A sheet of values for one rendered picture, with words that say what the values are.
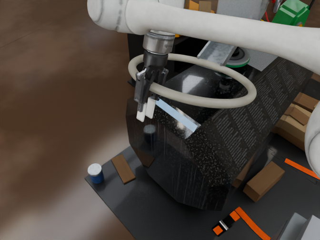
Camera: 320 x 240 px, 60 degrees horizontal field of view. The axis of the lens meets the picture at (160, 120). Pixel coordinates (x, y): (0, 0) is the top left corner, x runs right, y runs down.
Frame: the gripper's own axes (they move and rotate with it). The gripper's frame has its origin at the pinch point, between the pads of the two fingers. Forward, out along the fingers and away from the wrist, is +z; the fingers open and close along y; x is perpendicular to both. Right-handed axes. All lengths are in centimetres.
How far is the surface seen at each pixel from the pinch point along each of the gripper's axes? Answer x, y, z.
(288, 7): 46, 255, -32
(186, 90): 22, 58, 13
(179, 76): 32, 64, 10
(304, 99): -11, 215, 39
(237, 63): 10, 87, -3
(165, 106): 24, 45, 21
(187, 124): 8, 44, 23
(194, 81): 23, 67, 10
